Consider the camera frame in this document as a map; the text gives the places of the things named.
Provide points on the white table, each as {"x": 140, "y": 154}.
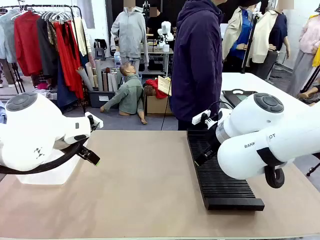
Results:
{"x": 250, "y": 81}

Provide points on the person in black clothes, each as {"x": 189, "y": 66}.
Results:
{"x": 153, "y": 23}

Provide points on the clear plastic storage box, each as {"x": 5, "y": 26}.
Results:
{"x": 50, "y": 178}

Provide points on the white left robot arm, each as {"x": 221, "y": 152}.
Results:
{"x": 30, "y": 130}

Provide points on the light wooden board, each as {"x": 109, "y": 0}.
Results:
{"x": 163, "y": 85}

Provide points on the mannequin in pink top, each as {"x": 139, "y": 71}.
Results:
{"x": 303, "y": 65}

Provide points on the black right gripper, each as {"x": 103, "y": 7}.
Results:
{"x": 213, "y": 148}

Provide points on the black clothes rack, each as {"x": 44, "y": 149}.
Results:
{"x": 75, "y": 7}

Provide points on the clear water bottle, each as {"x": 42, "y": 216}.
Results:
{"x": 117, "y": 60}

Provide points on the dark grey hanging garment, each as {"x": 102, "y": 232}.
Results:
{"x": 46, "y": 50}

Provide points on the person in purple jacket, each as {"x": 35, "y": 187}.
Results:
{"x": 197, "y": 62}

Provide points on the grey background table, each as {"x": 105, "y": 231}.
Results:
{"x": 160, "y": 51}

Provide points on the dark grey storage bin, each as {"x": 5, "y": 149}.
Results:
{"x": 100, "y": 98}

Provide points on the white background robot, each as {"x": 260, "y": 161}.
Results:
{"x": 165, "y": 27}

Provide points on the beige hanging garment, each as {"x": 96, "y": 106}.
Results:
{"x": 80, "y": 35}

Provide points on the navy hanging garment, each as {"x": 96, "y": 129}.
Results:
{"x": 63, "y": 92}

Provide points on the beige paper roll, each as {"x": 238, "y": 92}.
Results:
{"x": 90, "y": 73}

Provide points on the red hanging dress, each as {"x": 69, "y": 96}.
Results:
{"x": 67, "y": 57}

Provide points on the mannequin in beige jacket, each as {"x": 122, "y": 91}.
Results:
{"x": 237, "y": 30}

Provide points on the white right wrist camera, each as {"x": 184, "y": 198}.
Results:
{"x": 200, "y": 118}

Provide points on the seated mannequin in green shirt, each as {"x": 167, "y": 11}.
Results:
{"x": 130, "y": 92}

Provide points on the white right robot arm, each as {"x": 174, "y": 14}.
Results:
{"x": 250, "y": 155}

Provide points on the cardboard box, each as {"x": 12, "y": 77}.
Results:
{"x": 155, "y": 106}

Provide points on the red hanging jacket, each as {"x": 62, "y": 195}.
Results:
{"x": 27, "y": 45}

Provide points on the grey paper roll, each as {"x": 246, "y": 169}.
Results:
{"x": 85, "y": 78}

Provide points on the black tripod leg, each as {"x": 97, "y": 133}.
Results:
{"x": 313, "y": 168}

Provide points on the mannequin in cream jacket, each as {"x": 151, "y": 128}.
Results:
{"x": 275, "y": 37}

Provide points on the light grey hanging garment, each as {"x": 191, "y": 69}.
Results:
{"x": 7, "y": 37}

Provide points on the black tripod pole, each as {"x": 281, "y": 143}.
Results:
{"x": 251, "y": 40}

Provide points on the red cloth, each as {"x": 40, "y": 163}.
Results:
{"x": 152, "y": 83}

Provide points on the black slotted PCB rack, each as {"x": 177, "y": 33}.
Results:
{"x": 225, "y": 190}

